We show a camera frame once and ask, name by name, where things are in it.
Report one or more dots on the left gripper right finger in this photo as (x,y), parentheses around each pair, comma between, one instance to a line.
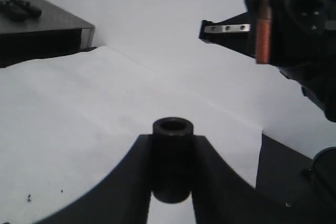
(223,195)

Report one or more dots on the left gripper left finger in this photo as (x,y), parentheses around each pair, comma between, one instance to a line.
(123,187)

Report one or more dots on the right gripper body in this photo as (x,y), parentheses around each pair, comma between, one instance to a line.
(309,51)

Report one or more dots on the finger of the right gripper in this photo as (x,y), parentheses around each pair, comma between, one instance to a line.
(278,19)
(251,1)

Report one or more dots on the copper threaded bolt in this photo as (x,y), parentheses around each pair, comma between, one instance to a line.
(263,37)

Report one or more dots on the black cylindrical sleeve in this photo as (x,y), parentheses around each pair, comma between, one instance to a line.
(172,161)

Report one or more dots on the black clamp fixture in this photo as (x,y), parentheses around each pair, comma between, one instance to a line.
(19,9)

